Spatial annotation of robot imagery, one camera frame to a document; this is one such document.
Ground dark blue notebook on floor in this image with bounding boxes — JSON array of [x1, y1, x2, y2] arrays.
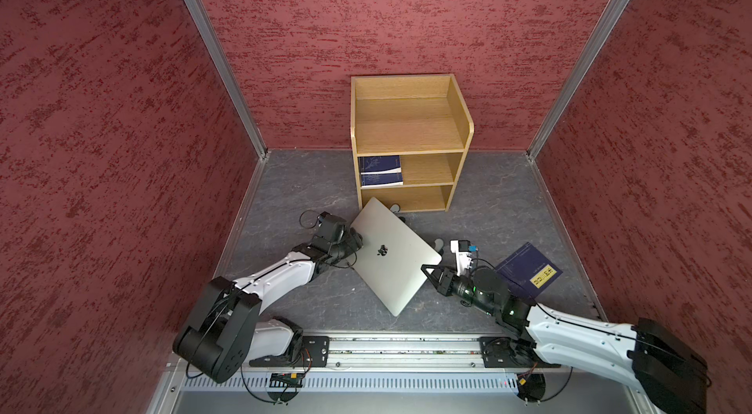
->
[[495, 242, 564, 300]]

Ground silver laptop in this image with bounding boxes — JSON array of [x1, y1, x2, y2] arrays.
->
[[352, 198, 442, 316]]

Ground left aluminium corner post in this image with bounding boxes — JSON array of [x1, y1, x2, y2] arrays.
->
[[183, 0, 268, 161]]

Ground left black base cable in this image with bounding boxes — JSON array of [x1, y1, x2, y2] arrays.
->
[[237, 348, 313, 405]]

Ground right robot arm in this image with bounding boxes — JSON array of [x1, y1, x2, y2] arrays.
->
[[421, 264, 711, 413]]

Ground wooden shelf unit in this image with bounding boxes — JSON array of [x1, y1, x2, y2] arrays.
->
[[350, 73, 474, 212]]

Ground black base cable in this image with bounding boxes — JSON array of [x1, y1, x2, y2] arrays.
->
[[515, 363, 574, 404], [237, 348, 313, 405]]

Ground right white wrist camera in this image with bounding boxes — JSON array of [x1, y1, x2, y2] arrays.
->
[[450, 240, 478, 277]]

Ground blue books on shelf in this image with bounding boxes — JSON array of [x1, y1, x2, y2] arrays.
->
[[358, 155, 403, 189]]

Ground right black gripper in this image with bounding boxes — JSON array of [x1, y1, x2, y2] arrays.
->
[[420, 265, 497, 317]]

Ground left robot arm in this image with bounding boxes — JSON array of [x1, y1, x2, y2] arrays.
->
[[172, 212, 363, 383]]

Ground aluminium corner post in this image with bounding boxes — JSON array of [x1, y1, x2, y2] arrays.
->
[[527, 0, 631, 163], [183, 0, 268, 161]]

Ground right aluminium corner post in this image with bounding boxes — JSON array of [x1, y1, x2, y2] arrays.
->
[[527, 0, 631, 163]]

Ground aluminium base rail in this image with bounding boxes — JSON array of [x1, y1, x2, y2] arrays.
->
[[163, 331, 642, 374]]

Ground right black base cable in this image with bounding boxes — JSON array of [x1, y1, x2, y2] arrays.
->
[[515, 363, 574, 404]]

